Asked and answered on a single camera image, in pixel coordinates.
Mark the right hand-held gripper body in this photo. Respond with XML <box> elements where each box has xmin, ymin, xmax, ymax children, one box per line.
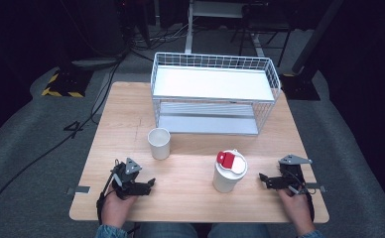
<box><xmin>277</xmin><ymin>154</ymin><xmax>314</xmax><ymax>196</ymax></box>

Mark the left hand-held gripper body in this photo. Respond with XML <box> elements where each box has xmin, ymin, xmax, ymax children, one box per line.
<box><xmin>110</xmin><ymin>157</ymin><xmax>143</xmax><ymax>200</ymax></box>

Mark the white tumbler with red lid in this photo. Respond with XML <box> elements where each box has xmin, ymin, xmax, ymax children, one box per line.
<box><xmin>212</xmin><ymin>149</ymin><xmax>249</xmax><ymax>194</ymax></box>

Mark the white cup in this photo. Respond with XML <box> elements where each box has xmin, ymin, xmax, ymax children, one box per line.
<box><xmin>147</xmin><ymin>127</ymin><xmax>172</xmax><ymax>162</ymax></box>

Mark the white wire shelf rack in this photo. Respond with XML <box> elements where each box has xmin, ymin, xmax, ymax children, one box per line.
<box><xmin>150</xmin><ymin>52</ymin><xmax>282</xmax><ymax>137</ymax></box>

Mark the person's left hand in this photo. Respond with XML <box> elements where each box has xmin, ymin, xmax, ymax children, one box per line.
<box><xmin>100</xmin><ymin>188</ymin><xmax>139</xmax><ymax>230</ymax></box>

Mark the person's right hand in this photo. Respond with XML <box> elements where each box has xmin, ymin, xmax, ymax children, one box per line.
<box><xmin>277</xmin><ymin>187</ymin><xmax>316</xmax><ymax>236</ymax></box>

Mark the grey tape strip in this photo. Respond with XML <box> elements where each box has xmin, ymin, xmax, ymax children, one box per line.
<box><xmin>65</xmin><ymin>185</ymin><xmax>91</xmax><ymax>195</ymax></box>
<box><xmin>305</xmin><ymin>181</ymin><xmax>327</xmax><ymax>193</ymax></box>

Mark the person's left leg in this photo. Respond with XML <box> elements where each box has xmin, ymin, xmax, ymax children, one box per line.
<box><xmin>137</xmin><ymin>222</ymin><xmax>198</xmax><ymax>238</ymax></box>

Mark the person's leg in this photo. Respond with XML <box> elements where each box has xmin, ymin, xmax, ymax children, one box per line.
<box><xmin>137</xmin><ymin>222</ymin><xmax>198</xmax><ymax>238</ymax></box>
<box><xmin>207</xmin><ymin>223</ymin><xmax>272</xmax><ymax>238</ymax></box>

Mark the person's right leg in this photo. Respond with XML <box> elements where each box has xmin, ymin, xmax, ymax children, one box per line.
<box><xmin>207</xmin><ymin>223</ymin><xmax>272</xmax><ymax>238</ymax></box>

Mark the yellow-black striped stand base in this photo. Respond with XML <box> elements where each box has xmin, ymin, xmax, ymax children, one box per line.
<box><xmin>41</xmin><ymin>66</ymin><xmax>95</xmax><ymax>99</ymax></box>

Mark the left hand-held gripper cable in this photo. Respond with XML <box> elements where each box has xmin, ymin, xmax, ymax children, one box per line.
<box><xmin>95</xmin><ymin>159</ymin><xmax>122</xmax><ymax>226</ymax></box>

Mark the hand-held gripper cable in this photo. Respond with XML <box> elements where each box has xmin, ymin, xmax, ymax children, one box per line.
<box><xmin>95</xmin><ymin>159</ymin><xmax>122</xmax><ymax>226</ymax></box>
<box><xmin>303</xmin><ymin>189</ymin><xmax>317</xmax><ymax>223</ymax></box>

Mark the right hand-held gripper cable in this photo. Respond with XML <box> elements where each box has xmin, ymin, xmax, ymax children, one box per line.
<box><xmin>303</xmin><ymin>189</ymin><xmax>317</xmax><ymax>223</ymax></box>

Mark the long black floor cable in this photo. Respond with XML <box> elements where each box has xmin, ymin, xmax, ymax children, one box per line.
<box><xmin>0</xmin><ymin>56</ymin><xmax>126</xmax><ymax>238</ymax></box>

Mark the black slanted stand post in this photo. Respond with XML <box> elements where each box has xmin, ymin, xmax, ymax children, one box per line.
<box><xmin>279</xmin><ymin>0</ymin><xmax>345</xmax><ymax>101</ymax></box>

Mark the bundle of floor cables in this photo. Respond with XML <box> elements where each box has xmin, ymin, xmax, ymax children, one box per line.
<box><xmin>129</xmin><ymin>22</ymin><xmax>190</xmax><ymax>54</ymax></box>

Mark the black chair frame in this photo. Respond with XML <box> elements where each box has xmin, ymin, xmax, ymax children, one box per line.
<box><xmin>229</xmin><ymin>2</ymin><xmax>295</xmax><ymax>68</ymax></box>

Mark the white desk frame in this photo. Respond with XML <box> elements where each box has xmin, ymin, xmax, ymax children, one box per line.
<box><xmin>184</xmin><ymin>0</ymin><xmax>248</xmax><ymax>55</ymax></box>

